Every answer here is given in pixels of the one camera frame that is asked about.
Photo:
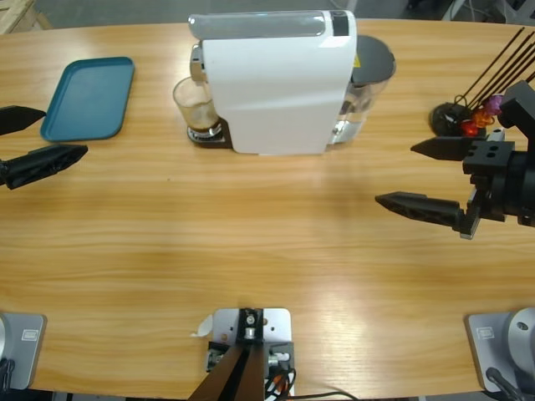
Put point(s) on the black capsule holder with rods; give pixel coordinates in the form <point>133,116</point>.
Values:
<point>443,119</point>

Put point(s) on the white metal desk leg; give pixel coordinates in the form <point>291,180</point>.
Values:
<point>453,9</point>

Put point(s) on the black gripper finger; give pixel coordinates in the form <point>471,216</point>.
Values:
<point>42,163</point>
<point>16,119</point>

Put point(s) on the white tape scrap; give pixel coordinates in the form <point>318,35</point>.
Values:
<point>205,328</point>

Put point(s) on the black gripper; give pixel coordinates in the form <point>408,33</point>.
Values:
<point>501,192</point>

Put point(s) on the metal drip tray grille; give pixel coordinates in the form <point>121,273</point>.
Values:
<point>209,140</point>

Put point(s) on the orange coffee capsule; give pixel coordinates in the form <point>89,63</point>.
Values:
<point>482,116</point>

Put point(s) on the teal plastic tray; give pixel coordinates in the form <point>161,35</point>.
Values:
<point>83,96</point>

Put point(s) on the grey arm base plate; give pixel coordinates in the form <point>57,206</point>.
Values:
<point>489,346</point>
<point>25,346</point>

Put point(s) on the wooden pallet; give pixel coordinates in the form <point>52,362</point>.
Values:
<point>16,12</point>

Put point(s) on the red coffee capsule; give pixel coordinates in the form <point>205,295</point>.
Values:
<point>470,128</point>

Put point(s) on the white capsule coffee machine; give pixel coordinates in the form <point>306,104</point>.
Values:
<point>276,92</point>

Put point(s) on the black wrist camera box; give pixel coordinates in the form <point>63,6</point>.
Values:
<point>518,108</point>

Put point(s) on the clear drinking glass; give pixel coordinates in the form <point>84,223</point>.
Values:
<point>196,108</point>

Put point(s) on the dark camera mount post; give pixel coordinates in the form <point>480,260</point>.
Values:
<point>234,376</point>

